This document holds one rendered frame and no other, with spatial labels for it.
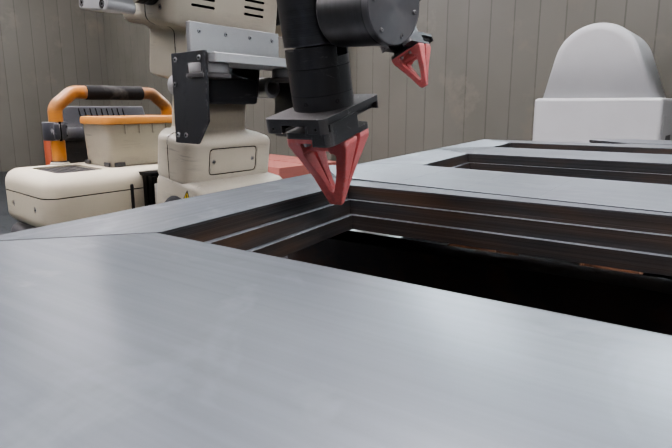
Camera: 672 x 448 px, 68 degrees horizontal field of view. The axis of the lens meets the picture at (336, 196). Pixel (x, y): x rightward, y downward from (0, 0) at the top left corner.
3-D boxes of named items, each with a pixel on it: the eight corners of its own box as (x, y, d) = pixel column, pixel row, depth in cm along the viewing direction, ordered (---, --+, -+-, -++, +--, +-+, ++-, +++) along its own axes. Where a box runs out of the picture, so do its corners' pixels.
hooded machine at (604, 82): (665, 249, 337) (692, 26, 312) (650, 272, 291) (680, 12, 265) (552, 232, 383) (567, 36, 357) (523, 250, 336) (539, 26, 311)
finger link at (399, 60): (450, 78, 99) (432, 36, 100) (432, 77, 93) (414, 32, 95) (423, 95, 103) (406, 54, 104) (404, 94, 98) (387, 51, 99)
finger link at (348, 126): (377, 197, 51) (368, 105, 47) (341, 227, 45) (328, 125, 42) (321, 192, 54) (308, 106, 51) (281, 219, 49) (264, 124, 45)
